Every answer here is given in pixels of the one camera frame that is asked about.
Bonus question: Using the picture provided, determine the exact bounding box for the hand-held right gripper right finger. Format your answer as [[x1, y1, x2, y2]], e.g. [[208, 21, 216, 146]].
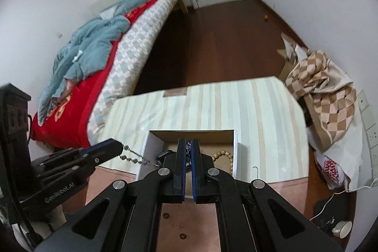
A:
[[191, 138, 347, 252]]

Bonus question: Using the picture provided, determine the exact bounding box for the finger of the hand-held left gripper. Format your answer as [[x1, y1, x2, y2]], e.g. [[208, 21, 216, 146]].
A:
[[73, 149, 124, 173], [80, 138, 124, 157]]

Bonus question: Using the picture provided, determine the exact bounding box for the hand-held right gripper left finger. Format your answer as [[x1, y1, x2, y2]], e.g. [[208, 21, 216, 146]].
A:
[[34, 137, 187, 252]]

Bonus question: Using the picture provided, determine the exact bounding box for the silver chain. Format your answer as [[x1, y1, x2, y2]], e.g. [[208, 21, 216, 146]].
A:
[[185, 142, 193, 173]]

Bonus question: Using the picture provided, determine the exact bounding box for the grey bead chain necklace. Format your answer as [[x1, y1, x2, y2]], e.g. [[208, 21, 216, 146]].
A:
[[119, 145, 162, 167]]

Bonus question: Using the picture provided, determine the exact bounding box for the white cardboard box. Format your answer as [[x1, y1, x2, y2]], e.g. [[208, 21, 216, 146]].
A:
[[138, 129, 239, 182]]

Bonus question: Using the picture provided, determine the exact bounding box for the bed with red sheet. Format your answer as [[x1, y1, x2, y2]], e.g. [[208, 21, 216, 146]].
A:
[[30, 0, 166, 150]]

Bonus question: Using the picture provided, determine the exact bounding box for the dark wooden cabinet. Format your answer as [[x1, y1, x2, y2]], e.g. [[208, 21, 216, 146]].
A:
[[0, 82, 32, 164]]

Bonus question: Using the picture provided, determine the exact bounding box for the striped cloth pad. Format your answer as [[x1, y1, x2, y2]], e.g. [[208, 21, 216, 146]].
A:
[[97, 76, 311, 185]]

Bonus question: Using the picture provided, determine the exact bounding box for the teal fluffy blanket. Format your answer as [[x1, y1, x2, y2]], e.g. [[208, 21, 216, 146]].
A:
[[38, 0, 181, 126]]

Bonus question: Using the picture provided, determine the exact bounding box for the checkered mattress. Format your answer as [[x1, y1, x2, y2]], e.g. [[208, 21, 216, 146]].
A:
[[86, 0, 181, 144]]

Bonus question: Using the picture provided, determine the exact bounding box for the black floor item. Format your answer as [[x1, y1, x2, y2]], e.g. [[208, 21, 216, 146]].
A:
[[314, 197, 341, 216]]

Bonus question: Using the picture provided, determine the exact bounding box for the white bag with red print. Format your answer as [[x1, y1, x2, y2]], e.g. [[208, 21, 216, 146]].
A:
[[314, 149, 352, 190]]

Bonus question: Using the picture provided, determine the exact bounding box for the beige checkered cloth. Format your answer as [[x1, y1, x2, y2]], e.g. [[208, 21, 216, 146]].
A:
[[284, 50, 358, 144]]

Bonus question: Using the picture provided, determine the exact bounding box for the white round adapter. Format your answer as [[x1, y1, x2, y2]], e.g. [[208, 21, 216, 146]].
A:
[[331, 220, 352, 238]]

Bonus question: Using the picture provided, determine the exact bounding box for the wooden bead bracelet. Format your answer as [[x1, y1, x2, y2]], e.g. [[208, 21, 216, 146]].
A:
[[211, 151, 234, 173]]

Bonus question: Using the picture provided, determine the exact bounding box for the white cable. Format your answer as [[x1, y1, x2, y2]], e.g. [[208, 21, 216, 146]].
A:
[[309, 184, 376, 222]]

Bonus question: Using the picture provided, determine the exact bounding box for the white wall socket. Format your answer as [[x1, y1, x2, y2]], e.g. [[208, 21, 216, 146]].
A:
[[357, 89, 378, 162]]

